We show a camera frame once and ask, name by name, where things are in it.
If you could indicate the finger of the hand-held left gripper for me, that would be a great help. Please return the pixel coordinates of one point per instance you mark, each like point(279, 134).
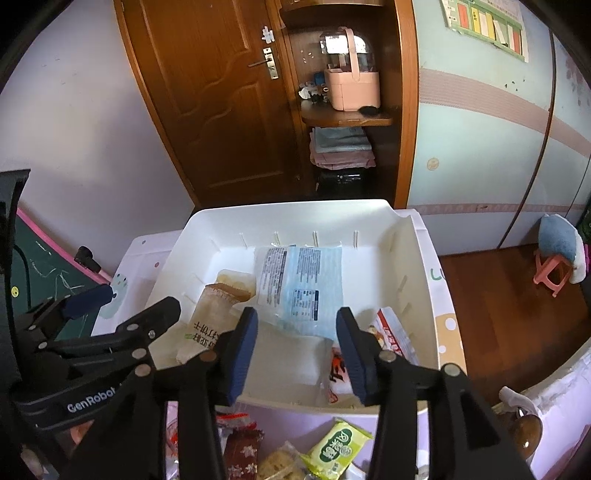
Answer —
point(147, 318)
point(87, 302)

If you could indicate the folded light blue cloth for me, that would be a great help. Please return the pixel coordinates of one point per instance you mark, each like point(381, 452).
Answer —
point(339, 138)

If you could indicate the pink plastic stool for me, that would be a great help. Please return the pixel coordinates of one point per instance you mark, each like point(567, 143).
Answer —
point(549, 277)

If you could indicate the colourful wall poster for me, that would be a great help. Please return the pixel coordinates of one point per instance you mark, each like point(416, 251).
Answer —
point(489, 23)

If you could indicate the white printed bedding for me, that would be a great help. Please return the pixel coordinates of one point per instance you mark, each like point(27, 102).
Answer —
point(563, 392)

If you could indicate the beige cracker packet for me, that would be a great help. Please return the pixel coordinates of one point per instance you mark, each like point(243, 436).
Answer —
point(207, 314)

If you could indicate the pink printed tablecloth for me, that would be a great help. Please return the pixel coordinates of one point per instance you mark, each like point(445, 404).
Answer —
point(138, 258)

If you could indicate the brown wooden shelf cabinet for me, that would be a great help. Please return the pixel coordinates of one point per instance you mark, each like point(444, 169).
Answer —
point(408, 115)

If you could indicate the black easel clamp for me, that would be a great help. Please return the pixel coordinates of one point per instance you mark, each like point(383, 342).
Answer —
point(87, 258)

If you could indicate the light blue wardrobe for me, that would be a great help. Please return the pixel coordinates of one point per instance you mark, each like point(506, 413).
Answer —
point(485, 138)

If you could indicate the folded pink cloth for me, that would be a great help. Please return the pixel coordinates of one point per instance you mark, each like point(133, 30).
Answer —
point(341, 159)

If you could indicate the clear packet with red print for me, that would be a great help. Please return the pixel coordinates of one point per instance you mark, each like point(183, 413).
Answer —
point(339, 374)

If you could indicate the white plastic bin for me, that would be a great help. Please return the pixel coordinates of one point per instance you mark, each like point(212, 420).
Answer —
point(295, 221)

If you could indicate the green snack packet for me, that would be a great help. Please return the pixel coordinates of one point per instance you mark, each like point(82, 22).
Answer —
point(337, 450)

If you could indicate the small black pouch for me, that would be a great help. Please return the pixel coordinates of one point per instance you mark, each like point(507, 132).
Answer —
point(369, 110)

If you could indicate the pink stool with blue cushion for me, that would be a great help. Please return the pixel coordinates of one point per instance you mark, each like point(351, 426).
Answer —
point(556, 240)

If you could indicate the black glossy case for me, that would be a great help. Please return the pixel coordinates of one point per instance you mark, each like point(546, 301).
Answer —
point(341, 182)

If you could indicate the red and white snack packet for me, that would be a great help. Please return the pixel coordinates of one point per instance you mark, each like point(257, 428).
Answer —
point(397, 337)

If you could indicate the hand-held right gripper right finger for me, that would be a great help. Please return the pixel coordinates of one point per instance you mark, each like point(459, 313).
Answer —
point(353, 355)

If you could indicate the clear packet of pale biscuits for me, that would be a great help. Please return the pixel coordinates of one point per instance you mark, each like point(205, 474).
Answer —
point(281, 464)

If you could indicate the red and clear snack packet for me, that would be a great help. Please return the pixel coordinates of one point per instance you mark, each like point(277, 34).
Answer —
point(238, 421)

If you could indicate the green chalkboard with pink frame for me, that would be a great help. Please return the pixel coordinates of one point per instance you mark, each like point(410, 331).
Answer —
point(41, 277)

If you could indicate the white door hook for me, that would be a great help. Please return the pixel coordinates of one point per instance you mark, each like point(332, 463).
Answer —
point(268, 34)

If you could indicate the brown snack packet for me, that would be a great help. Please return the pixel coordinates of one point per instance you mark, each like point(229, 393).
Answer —
point(242, 454)

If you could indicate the light blue snack packet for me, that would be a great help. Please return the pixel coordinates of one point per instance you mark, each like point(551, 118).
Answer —
point(300, 286)

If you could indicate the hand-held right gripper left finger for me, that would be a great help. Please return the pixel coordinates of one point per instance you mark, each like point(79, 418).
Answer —
point(242, 355)

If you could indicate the white translucent snack packet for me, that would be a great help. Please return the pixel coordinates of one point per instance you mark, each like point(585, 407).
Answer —
point(286, 355)

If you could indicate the brown wooden door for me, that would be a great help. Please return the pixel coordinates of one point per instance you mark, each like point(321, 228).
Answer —
point(198, 92)

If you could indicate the brown glossy round object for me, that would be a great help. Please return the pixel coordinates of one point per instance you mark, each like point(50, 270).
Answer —
point(526, 436)

